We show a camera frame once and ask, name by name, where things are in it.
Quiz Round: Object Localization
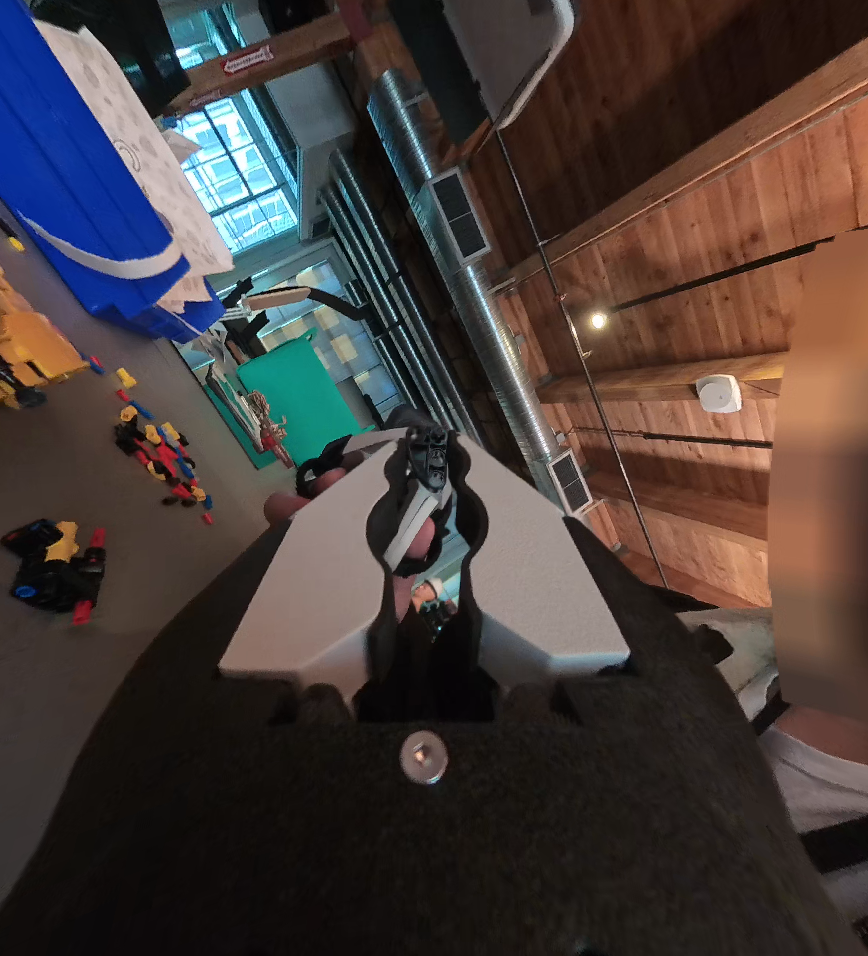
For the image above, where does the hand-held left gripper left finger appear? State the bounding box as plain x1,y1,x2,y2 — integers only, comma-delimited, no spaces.
217,439,414,684

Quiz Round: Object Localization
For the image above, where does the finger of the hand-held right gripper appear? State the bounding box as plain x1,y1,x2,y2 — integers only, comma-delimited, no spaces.
344,430,411,467
381,478,456,570

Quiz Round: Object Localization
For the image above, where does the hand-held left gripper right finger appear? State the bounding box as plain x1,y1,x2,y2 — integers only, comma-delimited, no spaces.
452,433,632,692

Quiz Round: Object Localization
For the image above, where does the black toy connector piece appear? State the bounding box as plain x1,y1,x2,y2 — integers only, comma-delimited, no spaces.
406,427,453,492

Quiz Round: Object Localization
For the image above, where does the person's right hand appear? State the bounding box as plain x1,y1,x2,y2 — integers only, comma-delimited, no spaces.
263,489,442,622

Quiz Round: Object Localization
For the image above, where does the brown toy model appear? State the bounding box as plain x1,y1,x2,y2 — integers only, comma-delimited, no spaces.
243,392,296,463

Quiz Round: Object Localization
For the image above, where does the teal storage box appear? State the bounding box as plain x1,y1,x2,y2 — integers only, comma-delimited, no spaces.
236,332,380,469

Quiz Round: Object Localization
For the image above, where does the green plastic bin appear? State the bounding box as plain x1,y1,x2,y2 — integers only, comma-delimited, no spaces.
202,364,294,472

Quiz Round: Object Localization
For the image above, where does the white ceiling vent grille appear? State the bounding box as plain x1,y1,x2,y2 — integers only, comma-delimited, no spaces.
422,168,492,264
547,447,593,518

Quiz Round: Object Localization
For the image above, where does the white ceiling speaker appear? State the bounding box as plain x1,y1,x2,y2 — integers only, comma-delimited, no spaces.
695,373,743,414

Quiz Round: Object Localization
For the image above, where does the yellow black toy connector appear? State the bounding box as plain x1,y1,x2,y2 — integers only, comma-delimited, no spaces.
0,517,84,613

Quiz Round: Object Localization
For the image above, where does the large grid window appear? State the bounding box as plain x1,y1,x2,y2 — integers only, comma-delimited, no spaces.
172,97,302,255

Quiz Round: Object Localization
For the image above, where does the yellow toy brick car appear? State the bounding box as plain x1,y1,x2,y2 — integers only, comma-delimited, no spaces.
0,215,93,428

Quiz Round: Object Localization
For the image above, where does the person's white shirt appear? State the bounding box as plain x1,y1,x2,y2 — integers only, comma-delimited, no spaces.
758,720,868,956

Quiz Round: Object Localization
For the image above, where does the white printed paper bag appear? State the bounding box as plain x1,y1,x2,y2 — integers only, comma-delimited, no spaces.
34,22,235,316

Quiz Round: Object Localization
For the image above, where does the blue plastic bin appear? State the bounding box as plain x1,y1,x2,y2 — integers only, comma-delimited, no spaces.
0,0,227,342

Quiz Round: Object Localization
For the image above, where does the white ceiling panel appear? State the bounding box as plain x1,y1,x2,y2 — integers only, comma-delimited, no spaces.
441,0,578,131

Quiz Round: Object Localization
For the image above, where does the silver ventilation duct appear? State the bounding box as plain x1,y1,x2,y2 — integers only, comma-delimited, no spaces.
365,69,578,482

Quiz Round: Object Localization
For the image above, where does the wooden post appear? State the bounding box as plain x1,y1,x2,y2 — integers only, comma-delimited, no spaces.
156,13,356,115

